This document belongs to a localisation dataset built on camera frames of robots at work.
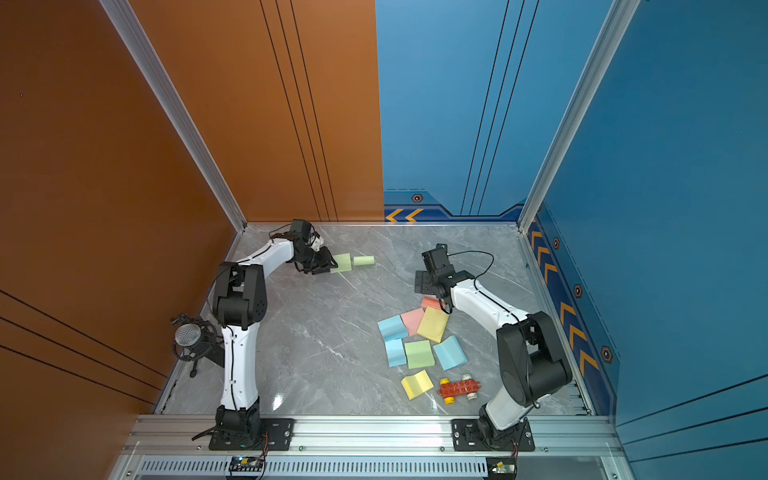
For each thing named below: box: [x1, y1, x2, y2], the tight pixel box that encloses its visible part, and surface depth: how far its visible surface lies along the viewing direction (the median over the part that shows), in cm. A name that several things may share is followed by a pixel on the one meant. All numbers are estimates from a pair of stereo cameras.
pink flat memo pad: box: [401, 307, 424, 337], surface depth 96 cm
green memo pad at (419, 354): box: [404, 340, 435, 369], surface depth 88 cm
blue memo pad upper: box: [377, 314, 409, 341], surface depth 93 cm
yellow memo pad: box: [416, 306, 450, 343], surface depth 93 cm
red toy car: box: [438, 374, 482, 405], surface depth 80 cm
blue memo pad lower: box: [384, 338, 407, 368], surface depth 89 cm
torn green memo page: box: [353, 256, 375, 266], surface depth 111 cm
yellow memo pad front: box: [401, 370, 434, 400], surface depth 82 cm
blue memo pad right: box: [433, 335, 468, 371], surface depth 87 cm
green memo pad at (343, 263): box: [330, 253, 352, 274], surface depth 108 cm
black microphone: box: [171, 313, 225, 378], surface depth 71 cm
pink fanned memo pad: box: [422, 294, 441, 310], surface depth 98 cm
